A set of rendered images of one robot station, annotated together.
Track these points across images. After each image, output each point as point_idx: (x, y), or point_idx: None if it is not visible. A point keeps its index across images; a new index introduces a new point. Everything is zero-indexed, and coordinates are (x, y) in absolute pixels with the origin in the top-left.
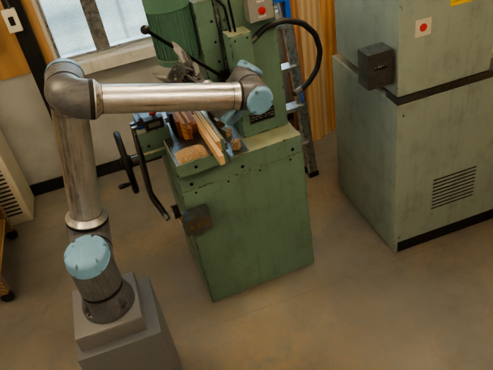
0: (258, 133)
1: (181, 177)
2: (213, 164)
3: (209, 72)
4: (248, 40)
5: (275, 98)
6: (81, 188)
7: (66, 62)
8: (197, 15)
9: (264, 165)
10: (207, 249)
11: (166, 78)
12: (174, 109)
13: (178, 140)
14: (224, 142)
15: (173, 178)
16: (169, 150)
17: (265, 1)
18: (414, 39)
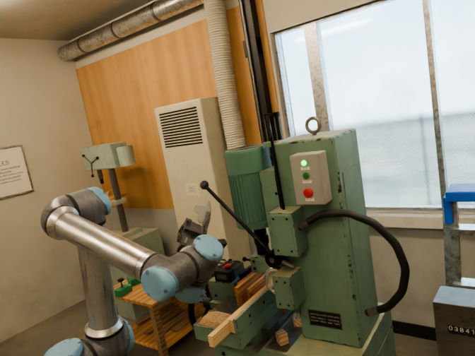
0: (321, 340)
1: (196, 338)
2: (226, 344)
3: (273, 246)
4: (288, 222)
5: (342, 306)
6: (86, 297)
7: (88, 190)
8: (263, 184)
9: None
10: None
11: (178, 231)
12: (95, 256)
13: (233, 302)
14: (236, 324)
15: None
16: (215, 306)
17: (313, 184)
18: None
